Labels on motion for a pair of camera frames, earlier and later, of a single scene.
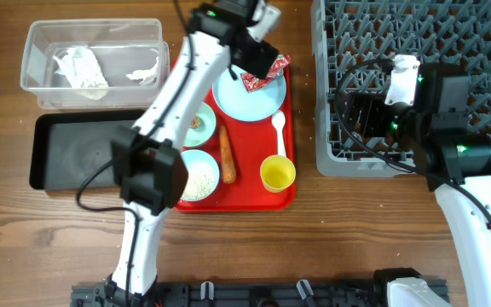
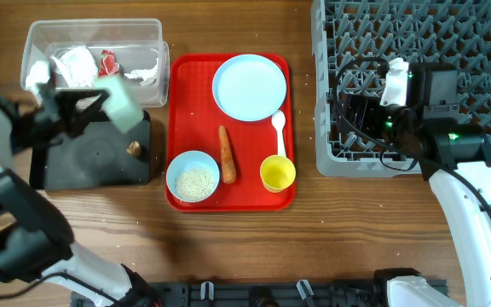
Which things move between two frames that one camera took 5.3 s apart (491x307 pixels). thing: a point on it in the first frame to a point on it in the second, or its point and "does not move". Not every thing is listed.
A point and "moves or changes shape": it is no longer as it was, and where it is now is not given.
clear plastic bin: [95, 64] does not move
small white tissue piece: [147, 76] does not move
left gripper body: [254, 56] to [31, 133]
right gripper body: [379, 121] does not move
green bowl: [197, 136] to [123, 108]
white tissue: [80, 67] does not move
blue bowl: [203, 176] does not move
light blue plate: [232, 98] does not move
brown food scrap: [195, 122] moves or changes shape
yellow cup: [277, 173] does not move
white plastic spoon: [278, 120] does not move
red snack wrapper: [251, 81] to [107, 63]
